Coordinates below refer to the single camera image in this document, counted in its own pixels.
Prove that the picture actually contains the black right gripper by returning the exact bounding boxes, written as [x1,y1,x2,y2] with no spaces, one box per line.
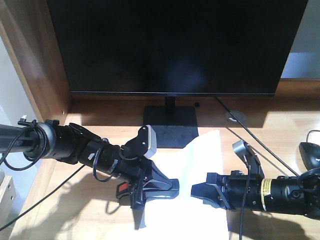
[190,170,265,212]

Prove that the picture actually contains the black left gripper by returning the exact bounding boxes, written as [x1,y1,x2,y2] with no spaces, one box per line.
[79,136,180,210]

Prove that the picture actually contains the black stapler orange button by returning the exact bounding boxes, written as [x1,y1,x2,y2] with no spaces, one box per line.
[115,178,181,201]

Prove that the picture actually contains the white paper sheets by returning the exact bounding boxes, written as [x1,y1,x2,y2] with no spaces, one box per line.
[138,130,229,240]

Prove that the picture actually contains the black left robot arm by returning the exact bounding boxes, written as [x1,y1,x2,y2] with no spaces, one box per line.
[0,119,179,211]

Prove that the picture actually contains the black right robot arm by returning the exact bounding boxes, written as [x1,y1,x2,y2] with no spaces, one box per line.
[191,168,320,220]

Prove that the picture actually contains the wooden computer desk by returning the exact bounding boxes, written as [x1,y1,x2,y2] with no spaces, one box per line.
[0,0,320,240]

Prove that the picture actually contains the black computer mouse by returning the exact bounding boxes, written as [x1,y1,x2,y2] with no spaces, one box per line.
[299,142,320,171]

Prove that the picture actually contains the black computer monitor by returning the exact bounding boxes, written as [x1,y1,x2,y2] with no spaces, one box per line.
[47,0,308,148]

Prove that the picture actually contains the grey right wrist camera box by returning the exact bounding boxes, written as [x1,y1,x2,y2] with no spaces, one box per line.
[232,140,265,179]

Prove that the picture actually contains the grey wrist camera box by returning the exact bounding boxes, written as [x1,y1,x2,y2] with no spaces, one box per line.
[139,125,157,159]
[232,140,265,179]

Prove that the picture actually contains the grey desk cable grommet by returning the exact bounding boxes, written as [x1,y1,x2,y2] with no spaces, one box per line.
[225,110,246,124]

